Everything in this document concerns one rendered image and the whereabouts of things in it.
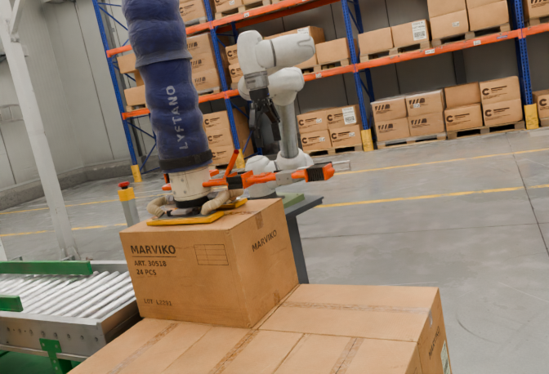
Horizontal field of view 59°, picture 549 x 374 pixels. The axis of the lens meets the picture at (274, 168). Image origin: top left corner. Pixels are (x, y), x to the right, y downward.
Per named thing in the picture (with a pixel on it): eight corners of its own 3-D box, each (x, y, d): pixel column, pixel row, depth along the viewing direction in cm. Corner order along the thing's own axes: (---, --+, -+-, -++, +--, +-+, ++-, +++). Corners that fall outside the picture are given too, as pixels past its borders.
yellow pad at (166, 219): (146, 225, 206) (143, 215, 205) (162, 218, 215) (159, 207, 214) (210, 223, 189) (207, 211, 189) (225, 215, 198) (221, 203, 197)
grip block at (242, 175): (226, 190, 194) (223, 176, 193) (239, 184, 203) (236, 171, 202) (243, 189, 190) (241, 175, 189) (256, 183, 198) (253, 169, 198)
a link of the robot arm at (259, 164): (247, 193, 289) (239, 158, 284) (277, 185, 291) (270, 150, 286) (250, 200, 273) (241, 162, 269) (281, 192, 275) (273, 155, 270)
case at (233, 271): (140, 317, 215) (118, 232, 209) (196, 278, 248) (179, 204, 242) (252, 328, 183) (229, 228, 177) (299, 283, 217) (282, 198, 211)
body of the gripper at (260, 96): (256, 89, 188) (260, 113, 190) (243, 91, 181) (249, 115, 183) (272, 86, 185) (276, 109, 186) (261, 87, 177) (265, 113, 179)
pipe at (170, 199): (147, 216, 207) (144, 203, 206) (184, 199, 229) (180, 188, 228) (212, 212, 190) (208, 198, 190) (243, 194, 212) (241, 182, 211)
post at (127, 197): (154, 340, 311) (117, 190, 296) (162, 334, 317) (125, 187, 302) (162, 340, 308) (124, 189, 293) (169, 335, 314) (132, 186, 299)
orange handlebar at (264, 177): (142, 194, 219) (140, 187, 218) (183, 178, 245) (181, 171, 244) (332, 177, 173) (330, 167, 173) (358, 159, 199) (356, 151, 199)
